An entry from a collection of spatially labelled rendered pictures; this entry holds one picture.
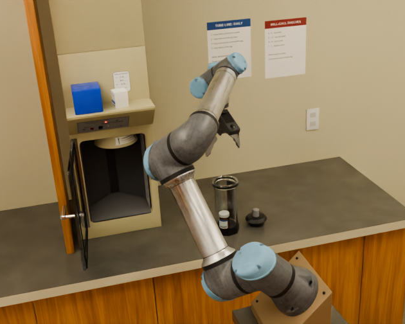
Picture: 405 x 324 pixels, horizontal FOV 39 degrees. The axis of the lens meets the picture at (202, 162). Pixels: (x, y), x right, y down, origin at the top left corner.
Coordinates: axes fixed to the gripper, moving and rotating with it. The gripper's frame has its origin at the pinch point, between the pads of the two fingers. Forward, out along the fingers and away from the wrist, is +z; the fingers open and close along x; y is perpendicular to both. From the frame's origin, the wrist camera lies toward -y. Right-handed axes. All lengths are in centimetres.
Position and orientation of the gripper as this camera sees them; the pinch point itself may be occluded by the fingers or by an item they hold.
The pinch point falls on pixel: (224, 153)
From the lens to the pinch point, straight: 221.2
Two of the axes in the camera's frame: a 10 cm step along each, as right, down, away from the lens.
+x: -8.6, 2.4, -4.4
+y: -5.0, -3.2, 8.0
